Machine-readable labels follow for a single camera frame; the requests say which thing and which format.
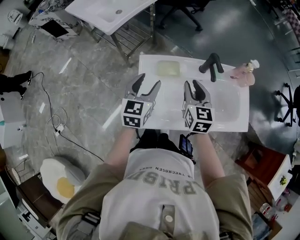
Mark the white cabinet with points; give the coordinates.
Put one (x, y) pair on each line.
(10, 126)

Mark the fried egg shaped cushion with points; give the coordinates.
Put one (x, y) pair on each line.
(61, 178)

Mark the translucent yellowish soap dish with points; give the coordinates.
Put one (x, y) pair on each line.
(168, 68)

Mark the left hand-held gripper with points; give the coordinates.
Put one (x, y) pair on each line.
(132, 112)

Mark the person's right forearm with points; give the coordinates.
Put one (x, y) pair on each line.
(208, 157)

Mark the metal sink stand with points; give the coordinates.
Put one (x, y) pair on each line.
(131, 39)

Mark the white sink on metal stand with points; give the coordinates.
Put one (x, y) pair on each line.
(103, 14)

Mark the black faucet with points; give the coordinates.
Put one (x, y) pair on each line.
(212, 64)

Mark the person's white printed shirt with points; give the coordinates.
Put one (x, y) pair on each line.
(159, 197)

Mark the person's olive jacket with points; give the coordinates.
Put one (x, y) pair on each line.
(89, 187)

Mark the white power strip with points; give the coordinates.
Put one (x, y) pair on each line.
(59, 130)

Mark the person's left forearm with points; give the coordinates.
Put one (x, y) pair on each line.
(122, 147)

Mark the marble patterned box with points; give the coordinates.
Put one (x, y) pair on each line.
(56, 23)

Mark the black waist-worn device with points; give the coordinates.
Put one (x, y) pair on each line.
(186, 146)

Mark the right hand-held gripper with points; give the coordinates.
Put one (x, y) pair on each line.
(199, 119)

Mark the person's black trousers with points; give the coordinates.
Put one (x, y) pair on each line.
(152, 140)

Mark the black office chair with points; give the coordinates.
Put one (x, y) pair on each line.
(185, 14)
(288, 105)

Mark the red and white can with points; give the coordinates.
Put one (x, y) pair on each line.
(265, 209)

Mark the white tray with greens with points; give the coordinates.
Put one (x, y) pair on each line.
(280, 179)

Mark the pink soap dispenser bottle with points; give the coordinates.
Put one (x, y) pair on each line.
(246, 75)

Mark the brown wooden cabinet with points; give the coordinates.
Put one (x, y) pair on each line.
(260, 168)

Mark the checkered cloth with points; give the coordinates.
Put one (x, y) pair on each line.
(294, 25)

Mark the white ceramic sink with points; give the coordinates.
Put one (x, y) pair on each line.
(229, 105)

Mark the white round appliance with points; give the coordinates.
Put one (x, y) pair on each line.
(14, 16)

